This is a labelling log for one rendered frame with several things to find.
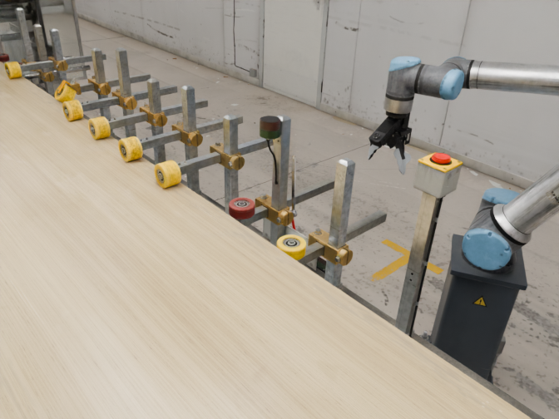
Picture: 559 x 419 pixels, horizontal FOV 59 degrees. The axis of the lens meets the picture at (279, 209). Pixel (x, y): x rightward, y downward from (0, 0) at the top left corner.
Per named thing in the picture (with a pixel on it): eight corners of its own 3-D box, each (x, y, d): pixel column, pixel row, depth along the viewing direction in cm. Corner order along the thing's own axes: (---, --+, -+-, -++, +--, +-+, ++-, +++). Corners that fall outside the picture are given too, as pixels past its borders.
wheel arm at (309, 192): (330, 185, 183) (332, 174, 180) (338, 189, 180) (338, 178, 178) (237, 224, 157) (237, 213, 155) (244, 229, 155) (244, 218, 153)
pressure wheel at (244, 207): (244, 224, 162) (244, 193, 157) (259, 234, 157) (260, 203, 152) (224, 232, 158) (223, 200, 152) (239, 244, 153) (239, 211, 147)
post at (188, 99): (195, 199, 202) (189, 83, 178) (200, 203, 200) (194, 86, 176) (188, 202, 200) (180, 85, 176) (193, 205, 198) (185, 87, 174)
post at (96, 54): (111, 145, 250) (97, 46, 226) (115, 146, 248) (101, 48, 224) (105, 146, 248) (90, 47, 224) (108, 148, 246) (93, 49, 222)
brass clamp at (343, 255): (320, 241, 153) (321, 227, 150) (353, 261, 145) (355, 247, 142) (305, 248, 149) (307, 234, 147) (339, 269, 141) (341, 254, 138)
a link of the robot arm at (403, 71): (418, 62, 147) (385, 57, 151) (410, 104, 153) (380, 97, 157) (427, 56, 154) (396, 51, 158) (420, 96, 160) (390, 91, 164)
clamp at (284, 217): (266, 206, 168) (266, 193, 165) (293, 223, 159) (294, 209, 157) (253, 212, 165) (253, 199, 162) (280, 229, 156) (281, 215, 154)
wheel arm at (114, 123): (204, 105, 222) (203, 96, 220) (208, 106, 220) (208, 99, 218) (96, 129, 192) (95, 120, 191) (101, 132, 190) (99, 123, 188)
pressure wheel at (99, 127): (102, 111, 191) (111, 127, 189) (100, 125, 197) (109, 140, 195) (87, 115, 187) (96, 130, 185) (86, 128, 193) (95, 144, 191)
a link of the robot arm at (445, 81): (468, 65, 150) (428, 59, 156) (459, 73, 142) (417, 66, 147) (462, 96, 155) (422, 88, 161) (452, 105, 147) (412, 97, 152)
